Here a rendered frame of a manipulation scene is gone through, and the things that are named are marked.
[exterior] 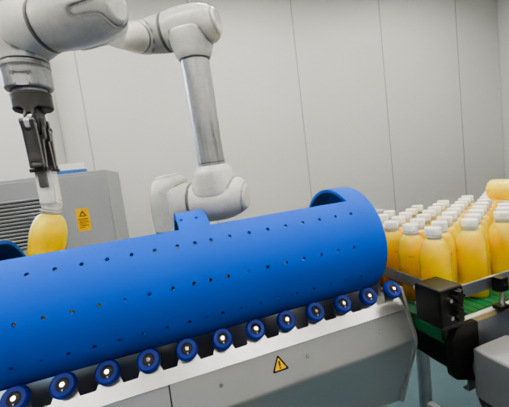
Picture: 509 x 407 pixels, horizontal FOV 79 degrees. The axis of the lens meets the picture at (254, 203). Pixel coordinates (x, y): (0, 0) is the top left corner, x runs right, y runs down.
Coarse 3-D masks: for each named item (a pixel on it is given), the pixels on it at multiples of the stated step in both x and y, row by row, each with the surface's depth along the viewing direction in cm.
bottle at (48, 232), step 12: (36, 216) 66; (48, 216) 66; (60, 216) 68; (36, 228) 65; (48, 228) 65; (60, 228) 67; (36, 240) 65; (48, 240) 65; (60, 240) 67; (36, 252) 65; (48, 252) 66
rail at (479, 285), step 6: (486, 276) 77; (492, 276) 77; (468, 282) 75; (474, 282) 75; (480, 282) 75; (486, 282) 76; (462, 288) 73; (468, 288) 74; (474, 288) 75; (480, 288) 75; (486, 288) 76; (468, 294) 74
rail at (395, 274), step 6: (390, 270) 90; (396, 270) 89; (390, 276) 91; (396, 276) 88; (402, 276) 86; (408, 276) 84; (414, 276) 82; (402, 282) 86; (408, 282) 84; (414, 282) 82
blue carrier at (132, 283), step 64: (320, 192) 88; (0, 256) 69; (64, 256) 57; (128, 256) 59; (192, 256) 61; (256, 256) 64; (320, 256) 68; (384, 256) 74; (0, 320) 50; (64, 320) 53; (128, 320) 57; (192, 320) 61; (0, 384) 54
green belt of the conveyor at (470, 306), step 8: (488, 296) 83; (496, 296) 82; (408, 304) 84; (464, 304) 80; (472, 304) 80; (480, 304) 79; (488, 304) 79; (416, 312) 81; (472, 312) 76; (416, 320) 80; (416, 328) 81; (424, 328) 78; (432, 328) 75; (432, 336) 77; (440, 336) 74
